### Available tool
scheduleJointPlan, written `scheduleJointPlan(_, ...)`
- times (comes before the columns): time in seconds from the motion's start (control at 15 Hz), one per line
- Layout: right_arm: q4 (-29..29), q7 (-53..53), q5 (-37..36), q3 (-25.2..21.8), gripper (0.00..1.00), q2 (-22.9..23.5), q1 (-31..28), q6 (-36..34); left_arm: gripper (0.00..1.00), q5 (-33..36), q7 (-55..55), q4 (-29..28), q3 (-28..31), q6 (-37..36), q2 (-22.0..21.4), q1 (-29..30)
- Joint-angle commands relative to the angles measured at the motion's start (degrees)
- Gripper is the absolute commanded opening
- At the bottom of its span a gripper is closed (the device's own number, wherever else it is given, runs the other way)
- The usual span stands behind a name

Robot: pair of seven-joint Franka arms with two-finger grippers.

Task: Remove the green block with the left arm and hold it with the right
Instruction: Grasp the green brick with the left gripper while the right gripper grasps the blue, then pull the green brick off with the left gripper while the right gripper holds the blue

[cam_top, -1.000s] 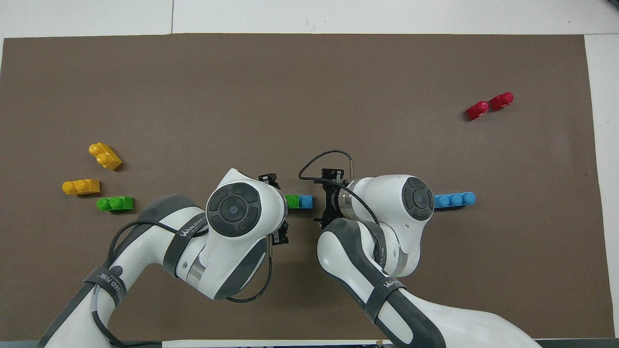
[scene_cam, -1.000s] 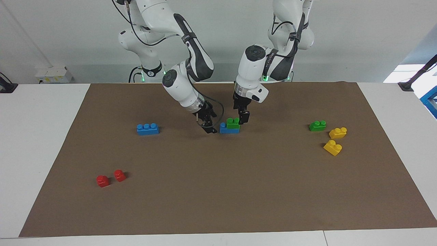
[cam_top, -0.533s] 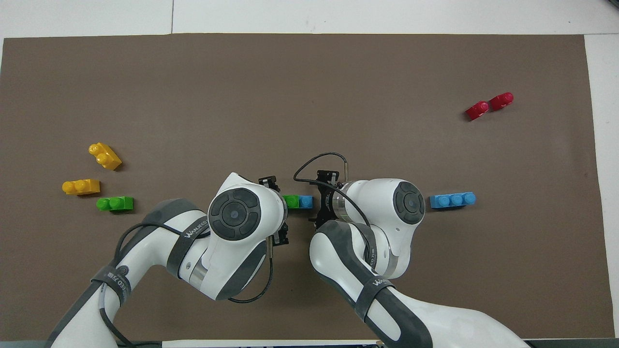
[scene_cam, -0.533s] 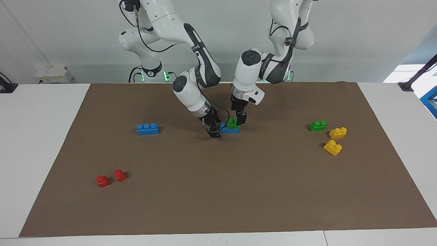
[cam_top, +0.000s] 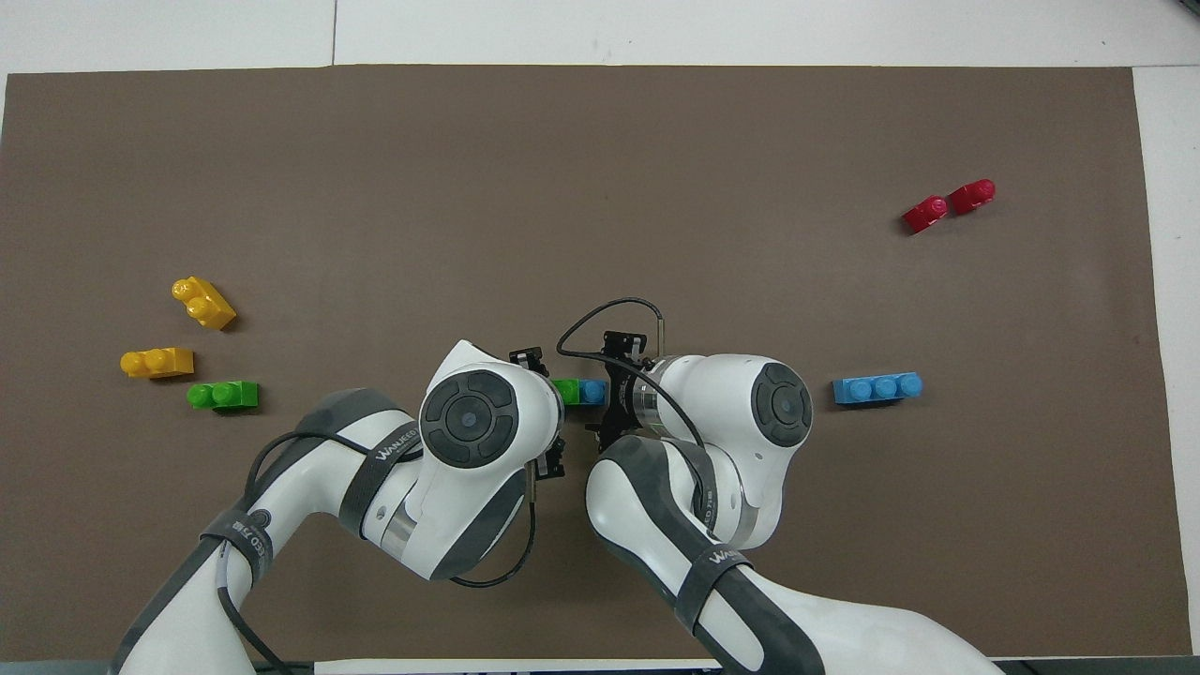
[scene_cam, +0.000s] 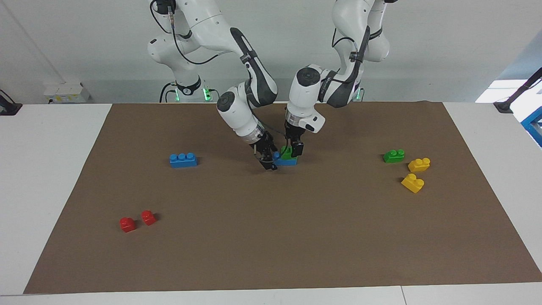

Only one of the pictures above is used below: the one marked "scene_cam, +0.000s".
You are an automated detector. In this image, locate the white power strip box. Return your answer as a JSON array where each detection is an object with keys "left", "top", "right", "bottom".
[{"left": 43, "top": 82, "right": 91, "bottom": 104}]

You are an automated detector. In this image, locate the black right base cable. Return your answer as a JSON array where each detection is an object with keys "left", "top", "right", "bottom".
[{"left": 159, "top": 82, "right": 175, "bottom": 103}]

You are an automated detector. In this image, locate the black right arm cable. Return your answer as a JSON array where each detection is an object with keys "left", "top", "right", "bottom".
[{"left": 149, "top": 0, "right": 231, "bottom": 67}]

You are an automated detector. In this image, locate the blue three-stud toy block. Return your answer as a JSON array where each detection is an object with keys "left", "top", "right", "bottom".
[
  {"left": 273, "top": 152, "right": 298, "bottom": 166},
  {"left": 169, "top": 152, "right": 198, "bottom": 169}
]

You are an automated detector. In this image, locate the black table clamp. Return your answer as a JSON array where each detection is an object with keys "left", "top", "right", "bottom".
[{"left": 0, "top": 89, "right": 23, "bottom": 116}]

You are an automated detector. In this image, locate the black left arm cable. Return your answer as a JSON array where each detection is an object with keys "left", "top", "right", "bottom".
[{"left": 332, "top": 25, "right": 371, "bottom": 81}]

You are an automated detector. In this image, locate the brown paper table mat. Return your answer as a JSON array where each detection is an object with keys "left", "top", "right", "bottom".
[{"left": 23, "top": 101, "right": 542, "bottom": 294}]

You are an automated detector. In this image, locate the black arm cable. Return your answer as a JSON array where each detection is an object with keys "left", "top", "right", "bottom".
[
  {"left": 332, "top": 25, "right": 371, "bottom": 81},
  {"left": 149, "top": 0, "right": 231, "bottom": 67}
]

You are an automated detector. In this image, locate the blue metal frame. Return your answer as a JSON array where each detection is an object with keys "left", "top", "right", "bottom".
[{"left": 520, "top": 106, "right": 542, "bottom": 148}]

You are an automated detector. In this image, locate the black camera stand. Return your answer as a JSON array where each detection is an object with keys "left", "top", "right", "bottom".
[{"left": 493, "top": 67, "right": 542, "bottom": 114}]

